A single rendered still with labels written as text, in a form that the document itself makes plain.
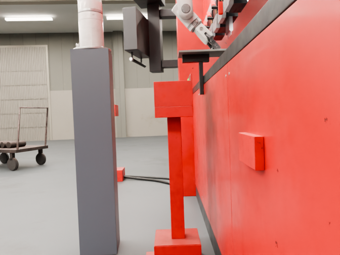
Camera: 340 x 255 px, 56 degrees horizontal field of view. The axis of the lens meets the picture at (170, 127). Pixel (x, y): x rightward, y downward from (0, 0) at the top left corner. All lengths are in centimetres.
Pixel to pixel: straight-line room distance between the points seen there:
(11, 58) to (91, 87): 1007
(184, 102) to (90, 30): 62
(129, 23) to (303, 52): 247
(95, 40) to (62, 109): 941
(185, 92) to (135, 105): 938
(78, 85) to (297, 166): 124
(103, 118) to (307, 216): 121
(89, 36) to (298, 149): 131
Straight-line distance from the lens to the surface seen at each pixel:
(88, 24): 167
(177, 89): 133
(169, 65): 318
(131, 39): 285
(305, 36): 49
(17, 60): 1153
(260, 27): 70
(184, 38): 267
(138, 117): 1069
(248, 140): 72
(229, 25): 179
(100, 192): 161
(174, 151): 141
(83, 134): 159
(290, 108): 54
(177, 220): 148
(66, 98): 1100
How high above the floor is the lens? 67
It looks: 2 degrees down
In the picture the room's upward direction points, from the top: 2 degrees counter-clockwise
